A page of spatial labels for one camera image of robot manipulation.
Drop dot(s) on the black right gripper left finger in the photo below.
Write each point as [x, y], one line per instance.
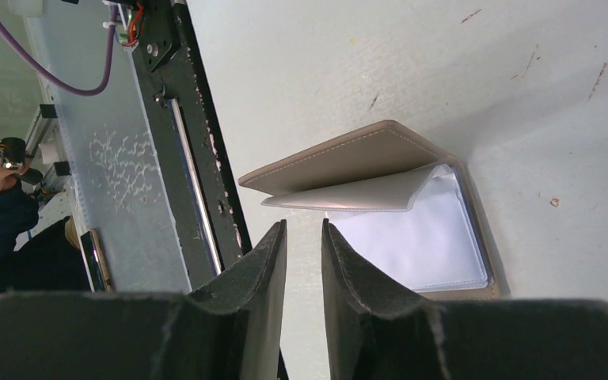
[229, 328]

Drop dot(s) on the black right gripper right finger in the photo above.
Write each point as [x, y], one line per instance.
[379, 329]

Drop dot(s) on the taupe leather card holder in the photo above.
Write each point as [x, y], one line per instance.
[401, 202]

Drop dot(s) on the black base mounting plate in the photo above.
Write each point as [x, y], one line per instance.
[199, 182]

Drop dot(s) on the smartphone with gold edge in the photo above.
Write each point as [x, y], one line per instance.
[97, 268]

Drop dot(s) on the person in dark clothes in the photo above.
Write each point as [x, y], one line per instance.
[51, 260]

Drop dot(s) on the aluminium frame rail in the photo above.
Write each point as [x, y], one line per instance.
[49, 168]

